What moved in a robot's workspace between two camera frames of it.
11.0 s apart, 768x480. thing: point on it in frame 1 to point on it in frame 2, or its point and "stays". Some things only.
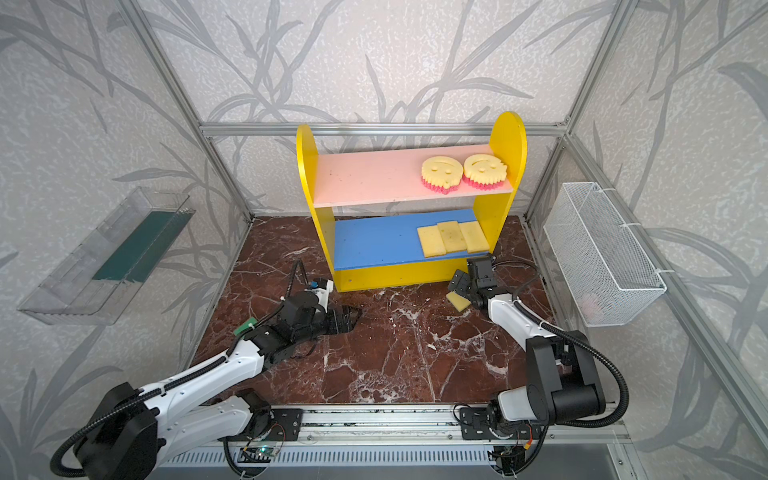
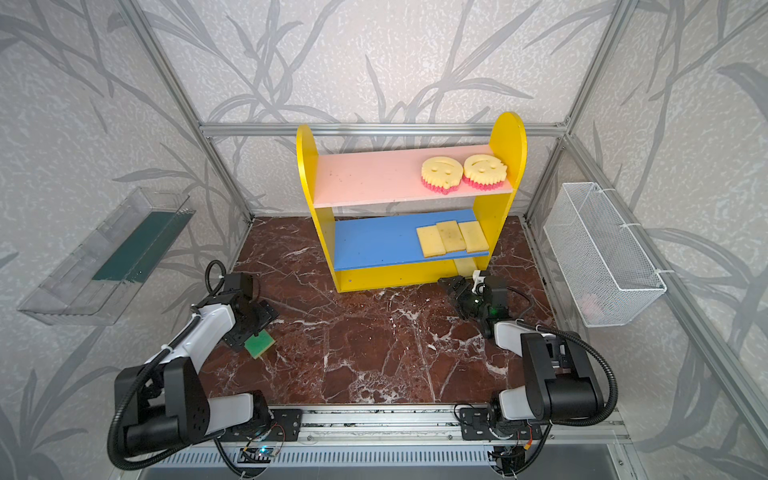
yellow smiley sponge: (484, 172) stays
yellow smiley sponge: (442, 173) stays
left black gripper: (327, 320) to (249, 327)
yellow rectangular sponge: (473, 237) stays
